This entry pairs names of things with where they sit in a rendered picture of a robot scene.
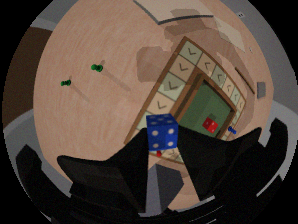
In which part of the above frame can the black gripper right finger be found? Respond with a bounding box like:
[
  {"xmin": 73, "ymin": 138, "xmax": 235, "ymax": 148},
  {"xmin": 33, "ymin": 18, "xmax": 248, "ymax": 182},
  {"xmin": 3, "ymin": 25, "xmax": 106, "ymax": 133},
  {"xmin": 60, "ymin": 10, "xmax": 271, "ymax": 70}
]
[{"xmin": 177, "ymin": 125, "xmax": 262, "ymax": 201}]

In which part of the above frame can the blue pawn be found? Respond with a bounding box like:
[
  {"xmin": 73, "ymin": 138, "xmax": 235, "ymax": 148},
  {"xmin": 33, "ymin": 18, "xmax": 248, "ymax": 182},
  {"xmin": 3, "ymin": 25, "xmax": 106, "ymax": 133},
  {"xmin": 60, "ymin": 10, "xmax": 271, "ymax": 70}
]
[{"xmin": 227, "ymin": 125, "xmax": 237, "ymax": 135}]

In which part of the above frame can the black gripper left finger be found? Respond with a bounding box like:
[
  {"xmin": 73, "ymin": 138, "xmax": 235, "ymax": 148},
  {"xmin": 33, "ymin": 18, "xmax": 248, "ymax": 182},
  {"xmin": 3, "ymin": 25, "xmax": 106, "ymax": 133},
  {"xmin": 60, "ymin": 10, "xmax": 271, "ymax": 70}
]
[{"xmin": 56, "ymin": 128, "xmax": 149, "ymax": 213}]

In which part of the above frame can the red pawn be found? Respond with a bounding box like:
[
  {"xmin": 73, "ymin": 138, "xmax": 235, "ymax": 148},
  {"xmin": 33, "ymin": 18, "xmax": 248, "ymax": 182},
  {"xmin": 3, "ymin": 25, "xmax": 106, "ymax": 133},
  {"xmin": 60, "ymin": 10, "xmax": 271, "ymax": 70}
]
[{"xmin": 156, "ymin": 151, "xmax": 162, "ymax": 157}]

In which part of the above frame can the blue die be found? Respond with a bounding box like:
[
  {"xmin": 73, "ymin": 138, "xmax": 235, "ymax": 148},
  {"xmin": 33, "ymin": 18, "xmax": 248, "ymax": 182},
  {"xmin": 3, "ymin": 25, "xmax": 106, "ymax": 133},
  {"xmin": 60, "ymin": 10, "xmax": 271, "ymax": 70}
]
[{"xmin": 146, "ymin": 113, "xmax": 178, "ymax": 151}]

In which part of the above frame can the red die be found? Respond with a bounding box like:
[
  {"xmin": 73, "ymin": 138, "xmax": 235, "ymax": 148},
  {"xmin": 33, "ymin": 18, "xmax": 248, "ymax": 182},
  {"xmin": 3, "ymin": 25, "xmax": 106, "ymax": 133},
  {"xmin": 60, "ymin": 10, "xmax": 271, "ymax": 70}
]
[{"xmin": 202, "ymin": 117, "xmax": 218, "ymax": 133}]

